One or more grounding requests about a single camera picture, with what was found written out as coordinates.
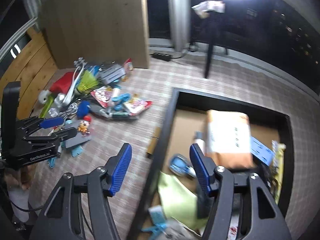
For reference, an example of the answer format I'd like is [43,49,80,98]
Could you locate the light wood panel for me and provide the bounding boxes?
[0,27,59,120]

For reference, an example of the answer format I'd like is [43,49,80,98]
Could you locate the yellow snack packet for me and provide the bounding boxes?
[271,140,287,205]

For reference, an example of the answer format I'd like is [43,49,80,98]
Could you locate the red white snack packet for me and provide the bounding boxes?
[124,96,153,117]
[90,86,113,108]

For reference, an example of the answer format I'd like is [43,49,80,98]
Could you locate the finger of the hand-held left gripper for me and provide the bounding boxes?
[16,116,65,137]
[23,127,77,151]

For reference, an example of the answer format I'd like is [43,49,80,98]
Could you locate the light blue white packet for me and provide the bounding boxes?
[149,205,165,224]

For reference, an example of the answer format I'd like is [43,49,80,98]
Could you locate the blue card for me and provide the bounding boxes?
[250,136,273,167]

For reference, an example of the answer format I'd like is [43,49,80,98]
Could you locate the yellow-brown cardboard strip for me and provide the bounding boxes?
[146,127,162,158]

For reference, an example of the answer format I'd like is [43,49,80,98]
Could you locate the blue clothespin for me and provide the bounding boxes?
[141,224,167,238]

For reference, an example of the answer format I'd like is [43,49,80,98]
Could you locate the blue plush toy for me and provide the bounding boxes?
[76,100,92,119]

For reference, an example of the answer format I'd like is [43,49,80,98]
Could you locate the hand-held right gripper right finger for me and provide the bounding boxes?
[189,143,293,240]

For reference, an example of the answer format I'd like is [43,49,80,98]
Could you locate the black power strip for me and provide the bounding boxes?
[151,52,173,61]

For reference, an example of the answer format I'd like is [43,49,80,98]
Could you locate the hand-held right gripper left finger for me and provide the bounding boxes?
[29,142,133,240]

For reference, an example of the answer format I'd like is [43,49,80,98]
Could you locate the orange paper package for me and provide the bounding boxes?
[205,109,254,169]

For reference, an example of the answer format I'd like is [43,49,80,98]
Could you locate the white charging cable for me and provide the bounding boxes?
[62,64,84,117]

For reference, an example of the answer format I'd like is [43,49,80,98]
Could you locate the long green packet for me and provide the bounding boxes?
[39,94,54,118]

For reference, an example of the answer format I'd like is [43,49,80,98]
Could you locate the blue plastic clips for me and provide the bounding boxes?
[114,93,132,110]

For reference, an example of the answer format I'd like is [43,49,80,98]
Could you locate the light green bag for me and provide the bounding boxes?
[157,171,208,237]

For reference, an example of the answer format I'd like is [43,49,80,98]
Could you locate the grey flat case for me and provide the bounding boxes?
[64,132,90,149]

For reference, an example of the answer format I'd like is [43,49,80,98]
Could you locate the red pouch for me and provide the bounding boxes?
[49,72,75,94]

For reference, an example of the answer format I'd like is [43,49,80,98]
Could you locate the person's left hand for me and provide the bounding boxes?
[20,166,33,190]

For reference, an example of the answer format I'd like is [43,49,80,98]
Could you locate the light blue plastic item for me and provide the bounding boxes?
[170,154,197,178]

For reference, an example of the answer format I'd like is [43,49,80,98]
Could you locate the grey box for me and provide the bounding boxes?
[99,65,127,84]

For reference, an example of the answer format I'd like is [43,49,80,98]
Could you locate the white lotion bottle blue cap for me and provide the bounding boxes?
[194,131,208,155]

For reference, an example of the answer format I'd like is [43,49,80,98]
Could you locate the white round toy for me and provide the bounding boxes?
[38,89,52,104]

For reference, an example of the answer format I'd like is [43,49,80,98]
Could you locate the green tube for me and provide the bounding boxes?
[110,111,130,120]

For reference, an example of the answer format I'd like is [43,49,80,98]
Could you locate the grey curtain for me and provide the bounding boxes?
[166,0,192,53]

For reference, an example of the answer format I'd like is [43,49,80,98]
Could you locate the silver foil item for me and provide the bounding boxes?
[54,93,67,109]

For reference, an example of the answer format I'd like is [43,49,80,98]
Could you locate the small doll red hat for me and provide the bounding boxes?
[77,116,93,137]

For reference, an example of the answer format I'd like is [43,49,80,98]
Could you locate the person's left forearm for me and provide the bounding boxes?
[7,187,29,223]

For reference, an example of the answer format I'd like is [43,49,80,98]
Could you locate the grey tube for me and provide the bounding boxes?
[90,105,112,118]

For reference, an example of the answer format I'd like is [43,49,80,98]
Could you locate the black storage box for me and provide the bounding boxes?
[126,87,293,240]

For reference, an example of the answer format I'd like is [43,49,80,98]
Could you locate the light blue clip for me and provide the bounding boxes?
[71,146,84,158]

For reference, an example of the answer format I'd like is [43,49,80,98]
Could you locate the black tripod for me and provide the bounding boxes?
[204,10,228,79]

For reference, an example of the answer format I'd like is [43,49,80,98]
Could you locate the small pink packet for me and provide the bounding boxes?
[122,58,134,82]

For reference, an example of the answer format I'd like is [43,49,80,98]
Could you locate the wooden cabinet panel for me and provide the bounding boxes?
[37,0,150,69]

